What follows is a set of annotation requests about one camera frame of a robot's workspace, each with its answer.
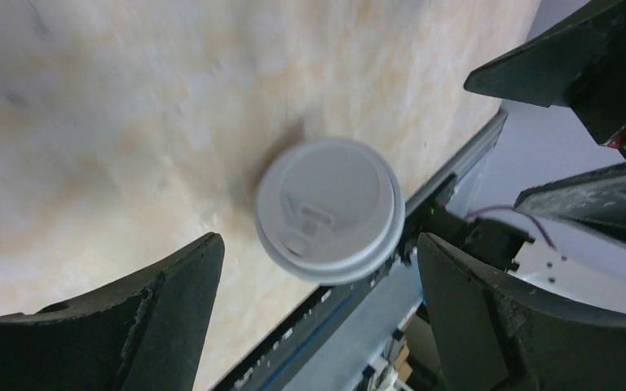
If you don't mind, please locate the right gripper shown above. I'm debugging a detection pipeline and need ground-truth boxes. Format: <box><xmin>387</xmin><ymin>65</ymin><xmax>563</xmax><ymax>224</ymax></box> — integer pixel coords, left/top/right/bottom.
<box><xmin>464</xmin><ymin>1</ymin><xmax>626</xmax><ymax>247</ymax></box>

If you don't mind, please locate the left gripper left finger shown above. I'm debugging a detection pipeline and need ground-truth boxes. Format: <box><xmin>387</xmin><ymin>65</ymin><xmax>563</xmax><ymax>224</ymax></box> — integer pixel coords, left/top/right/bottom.
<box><xmin>0</xmin><ymin>233</ymin><xmax>224</xmax><ymax>390</ymax></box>

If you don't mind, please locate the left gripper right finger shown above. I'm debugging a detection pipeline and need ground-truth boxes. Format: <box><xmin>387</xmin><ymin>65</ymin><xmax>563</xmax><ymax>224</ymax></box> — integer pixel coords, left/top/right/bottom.
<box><xmin>417</xmin><ymin>233</ymin><xmax>626</xmax><ymax>390</ymax></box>

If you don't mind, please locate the white coffee cup lid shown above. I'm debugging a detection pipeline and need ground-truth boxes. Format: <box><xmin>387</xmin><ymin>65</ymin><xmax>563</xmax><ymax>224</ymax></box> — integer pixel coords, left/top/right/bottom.
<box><xmin>254</xmin><ymin>138</ymin><xmax>406</xmax><ymax>285</ymax></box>

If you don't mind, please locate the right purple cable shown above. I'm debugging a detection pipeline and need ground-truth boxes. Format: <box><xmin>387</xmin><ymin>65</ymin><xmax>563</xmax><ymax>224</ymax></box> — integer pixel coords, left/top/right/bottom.
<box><xmin>464</xmin><ymin>204</ymin><xmax>558</xmax><ymax>252</ymax></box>

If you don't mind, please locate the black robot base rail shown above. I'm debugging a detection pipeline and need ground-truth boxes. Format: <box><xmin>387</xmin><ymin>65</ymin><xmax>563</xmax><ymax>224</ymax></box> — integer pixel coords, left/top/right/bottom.
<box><xmin>215</xmin><ymin>108</ymin><xmax>508</xmax><ymax>390</ymax></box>

